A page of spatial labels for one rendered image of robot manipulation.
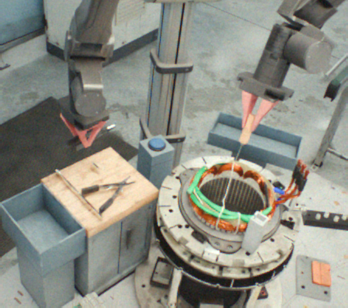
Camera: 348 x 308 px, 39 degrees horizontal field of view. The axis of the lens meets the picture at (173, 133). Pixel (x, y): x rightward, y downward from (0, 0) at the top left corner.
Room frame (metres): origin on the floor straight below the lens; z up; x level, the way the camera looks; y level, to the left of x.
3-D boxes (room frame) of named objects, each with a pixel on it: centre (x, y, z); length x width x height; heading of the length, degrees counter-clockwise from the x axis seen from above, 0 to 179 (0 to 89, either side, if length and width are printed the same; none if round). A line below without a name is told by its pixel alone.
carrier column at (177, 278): (0.67, -0.06, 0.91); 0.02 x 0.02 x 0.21
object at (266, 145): (1.07, -0.23, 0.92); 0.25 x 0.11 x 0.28; 75
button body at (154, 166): (1.00, 0.04, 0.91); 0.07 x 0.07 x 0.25; 39
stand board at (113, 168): (0.79, 0.15, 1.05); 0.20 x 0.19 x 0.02; 138
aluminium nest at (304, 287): (0.83, -0.44, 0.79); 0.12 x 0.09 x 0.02; 174
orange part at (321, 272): (0.84, -0.46, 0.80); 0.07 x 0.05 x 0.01; 174
